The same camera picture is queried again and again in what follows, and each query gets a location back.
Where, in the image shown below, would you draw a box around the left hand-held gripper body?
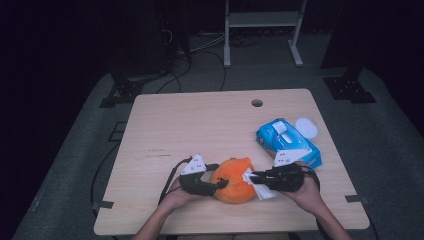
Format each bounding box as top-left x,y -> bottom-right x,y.
179,154 -> 218,197

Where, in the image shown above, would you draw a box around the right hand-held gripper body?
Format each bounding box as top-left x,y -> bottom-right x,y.
263,148 -> 313,194

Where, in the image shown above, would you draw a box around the orange plush toy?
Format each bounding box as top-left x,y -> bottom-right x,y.
209,156 -> 258,205

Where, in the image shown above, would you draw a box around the white wet wipe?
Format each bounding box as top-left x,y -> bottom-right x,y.
242,168 -> 279,201

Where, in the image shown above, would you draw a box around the blue wet wipes packet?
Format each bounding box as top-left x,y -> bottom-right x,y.
255,117 -> 323,170

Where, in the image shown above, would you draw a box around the person's left hand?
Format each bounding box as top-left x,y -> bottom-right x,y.
159,179 -> 203,213

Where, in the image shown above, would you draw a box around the person's right hand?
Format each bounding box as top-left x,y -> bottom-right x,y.
282,162 -> 326,216

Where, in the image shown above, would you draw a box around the white round disc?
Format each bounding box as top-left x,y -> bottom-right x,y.
294,117 -> 320,140

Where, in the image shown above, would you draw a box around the black tape strip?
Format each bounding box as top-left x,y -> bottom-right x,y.
344,194 -> 369,205
92,200 -> 115,211

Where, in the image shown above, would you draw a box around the black stand with cross base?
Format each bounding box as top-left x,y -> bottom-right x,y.
99,49 -> 169,109

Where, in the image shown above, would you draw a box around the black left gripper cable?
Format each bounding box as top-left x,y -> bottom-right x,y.
157,156 -> 194,206

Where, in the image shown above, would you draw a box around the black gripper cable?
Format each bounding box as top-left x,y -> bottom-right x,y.
157,156 -> 194,206
301,165 -> 322,195

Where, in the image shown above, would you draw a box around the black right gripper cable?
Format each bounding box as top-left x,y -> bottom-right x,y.
301,165 -> 322,195

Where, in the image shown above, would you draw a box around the black floor tape frame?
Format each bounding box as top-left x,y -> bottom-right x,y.
108,121 -> 128,143

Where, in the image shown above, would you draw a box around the thin black floor cable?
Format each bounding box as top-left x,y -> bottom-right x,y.
90,143 -> 121,214

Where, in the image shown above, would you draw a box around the black stand base plate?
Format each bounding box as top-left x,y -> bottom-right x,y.
323,68 -> 378,104

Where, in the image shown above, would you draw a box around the white floor cables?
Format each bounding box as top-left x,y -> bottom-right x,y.
189,33 -> 228,54

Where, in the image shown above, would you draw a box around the white metal stand frame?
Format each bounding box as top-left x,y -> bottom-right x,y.
223,0 -> 308,68

